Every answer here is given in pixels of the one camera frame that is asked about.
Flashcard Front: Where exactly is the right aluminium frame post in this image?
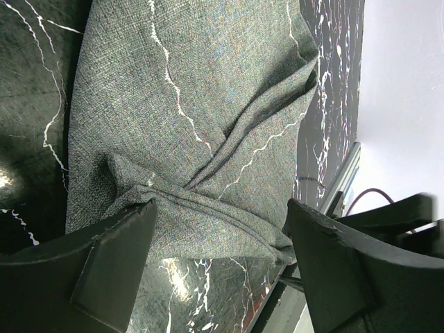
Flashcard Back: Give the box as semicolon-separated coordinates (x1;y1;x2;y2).
319;142;361;217

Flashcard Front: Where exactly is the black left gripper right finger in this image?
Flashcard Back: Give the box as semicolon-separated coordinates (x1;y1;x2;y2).
287;194;443;332

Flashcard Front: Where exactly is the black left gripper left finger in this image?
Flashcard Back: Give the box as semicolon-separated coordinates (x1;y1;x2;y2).
1;199;157;332

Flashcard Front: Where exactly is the grey cloth napkin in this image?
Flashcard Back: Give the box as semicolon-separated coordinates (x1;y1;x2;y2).
65;1;318;264

